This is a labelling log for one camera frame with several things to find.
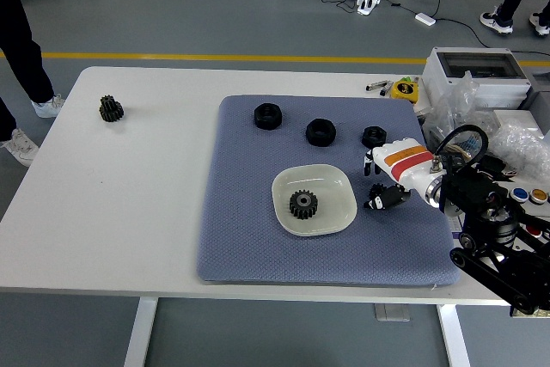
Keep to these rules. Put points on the small black plastic part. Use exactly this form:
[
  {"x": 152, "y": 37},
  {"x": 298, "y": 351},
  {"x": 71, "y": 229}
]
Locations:
[{"x": 500, "y": 166}]

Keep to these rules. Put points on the grey blue-yellow button box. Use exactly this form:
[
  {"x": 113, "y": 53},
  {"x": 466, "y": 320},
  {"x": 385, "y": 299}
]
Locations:
[{"x": 530, "y": 195}]

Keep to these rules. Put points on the short black marker pen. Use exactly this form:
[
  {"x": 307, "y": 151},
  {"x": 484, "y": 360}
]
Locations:
[{"x": 385, "y": 90}]

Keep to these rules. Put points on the white square plate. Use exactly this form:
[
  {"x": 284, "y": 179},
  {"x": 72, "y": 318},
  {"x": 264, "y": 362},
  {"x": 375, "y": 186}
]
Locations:
[{"x": 331, "y": 195}]

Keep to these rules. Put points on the white electrical enclosure box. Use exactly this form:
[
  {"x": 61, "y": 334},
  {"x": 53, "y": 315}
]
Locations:
[{"x": 472, "y": 66}]

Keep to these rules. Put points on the clear plastic bag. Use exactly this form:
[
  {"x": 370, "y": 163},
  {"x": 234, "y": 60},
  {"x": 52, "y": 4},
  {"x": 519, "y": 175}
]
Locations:
[{"x": 451, "y": 109}]

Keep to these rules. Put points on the large black gear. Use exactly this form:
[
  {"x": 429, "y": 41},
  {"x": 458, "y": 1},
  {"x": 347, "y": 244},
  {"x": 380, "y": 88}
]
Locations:
[{"x": 303, "y": 208}]

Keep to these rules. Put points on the medium black hex nut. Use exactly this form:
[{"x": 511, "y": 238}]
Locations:
[{"x": 320, "y": 132}]

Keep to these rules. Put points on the bubble wrap bundle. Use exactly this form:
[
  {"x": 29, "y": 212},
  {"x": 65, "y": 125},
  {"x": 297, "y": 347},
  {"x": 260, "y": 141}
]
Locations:
[{"x": 520, "y": 143}]

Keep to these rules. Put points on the purple small packet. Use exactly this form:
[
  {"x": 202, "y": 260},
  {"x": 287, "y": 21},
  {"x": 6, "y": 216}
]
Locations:
[{"x": 456, "y": 225}]

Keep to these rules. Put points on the small black hex nut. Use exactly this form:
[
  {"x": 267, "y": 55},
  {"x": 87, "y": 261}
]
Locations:
[{"x": 373, "y": 136}]

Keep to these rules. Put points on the large black hex nut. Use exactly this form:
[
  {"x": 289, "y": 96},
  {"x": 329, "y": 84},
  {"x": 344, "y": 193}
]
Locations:
[{"x": 267, "y": 117}]

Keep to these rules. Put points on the grey device case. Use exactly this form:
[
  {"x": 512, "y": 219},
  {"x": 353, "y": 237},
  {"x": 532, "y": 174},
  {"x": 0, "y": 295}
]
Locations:
[{"x": 539, "y": 92}]

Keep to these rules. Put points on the yellow tape measure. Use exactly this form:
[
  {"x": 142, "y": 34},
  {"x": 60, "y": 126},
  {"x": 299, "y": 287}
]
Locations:
[{"x": 404, "y": 89}]

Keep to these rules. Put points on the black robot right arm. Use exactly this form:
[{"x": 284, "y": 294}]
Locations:
[{"x": 472, "y": 191}]

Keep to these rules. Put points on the white power strip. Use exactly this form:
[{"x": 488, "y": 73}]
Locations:
[{"x": 368, "y": 4}]

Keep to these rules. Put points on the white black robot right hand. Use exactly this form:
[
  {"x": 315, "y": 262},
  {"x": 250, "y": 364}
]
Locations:
[{"x": 404, "y": 160}]

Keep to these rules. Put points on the grey under-table bracket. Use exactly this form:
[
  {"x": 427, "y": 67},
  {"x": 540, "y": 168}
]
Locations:
[{"x": 392, "y": 312}]

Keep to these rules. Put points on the blue-grey textured mat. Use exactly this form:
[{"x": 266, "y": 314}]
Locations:
[{"x": 240, "y": 234}]

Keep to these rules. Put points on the white flat box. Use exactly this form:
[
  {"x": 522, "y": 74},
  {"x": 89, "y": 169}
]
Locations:
[{"x": 515, "y": 118}]

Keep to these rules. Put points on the small black gear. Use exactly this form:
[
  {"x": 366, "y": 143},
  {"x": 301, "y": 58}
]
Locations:
[{"x": 376, "y": 190}]

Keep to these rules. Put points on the black stacked double gear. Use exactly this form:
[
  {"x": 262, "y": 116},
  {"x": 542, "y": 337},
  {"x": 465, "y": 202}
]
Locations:
[{"x": 111, "y": 110}]

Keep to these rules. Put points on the white small adapter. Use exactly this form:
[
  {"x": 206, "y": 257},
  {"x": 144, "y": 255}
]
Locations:
[{"x": 425, "y": 19}]

